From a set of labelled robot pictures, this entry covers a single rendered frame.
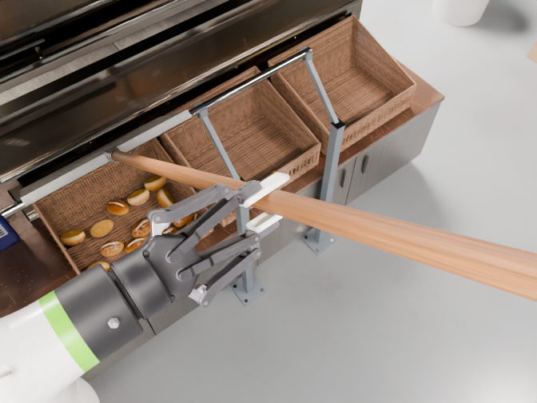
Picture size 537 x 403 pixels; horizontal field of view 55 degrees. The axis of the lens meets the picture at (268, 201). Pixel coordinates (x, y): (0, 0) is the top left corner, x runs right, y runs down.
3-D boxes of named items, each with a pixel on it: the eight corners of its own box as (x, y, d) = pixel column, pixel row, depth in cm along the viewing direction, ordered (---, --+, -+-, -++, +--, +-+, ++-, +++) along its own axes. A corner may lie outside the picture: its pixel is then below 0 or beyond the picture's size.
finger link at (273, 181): (235, 205, 64) (232, 199, 64) (279, 176, 66) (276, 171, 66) (245, 208, 61) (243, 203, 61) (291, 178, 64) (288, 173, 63)
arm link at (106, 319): (109, 379, 52) (60, 309, 49) (89, 337, 62) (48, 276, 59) (161, 342, 54) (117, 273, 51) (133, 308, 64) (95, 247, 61)
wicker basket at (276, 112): (161, 160, 241) (150, 120, 218) (256, 105, 260) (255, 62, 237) (223, 229, 220) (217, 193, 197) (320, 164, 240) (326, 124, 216)
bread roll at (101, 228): (117, 230, 218) (113, 226, 222) (111, 217, 215) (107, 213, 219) (95, 241, 214) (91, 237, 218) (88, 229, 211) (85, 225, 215)
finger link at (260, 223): (256, 228, 62) (258, 233, 62) (300, 199, 65) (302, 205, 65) (244, 224, 65) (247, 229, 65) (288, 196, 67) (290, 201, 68)
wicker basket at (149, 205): (45, 225, 222) (18, 188, 199) (157, 161, 241) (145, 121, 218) (98, 309, 201) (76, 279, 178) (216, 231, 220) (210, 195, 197)
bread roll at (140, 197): (149, 189, 223) (154, 200, 226) (144, 185, 228) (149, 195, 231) (129, 201, 219) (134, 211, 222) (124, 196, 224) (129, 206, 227)
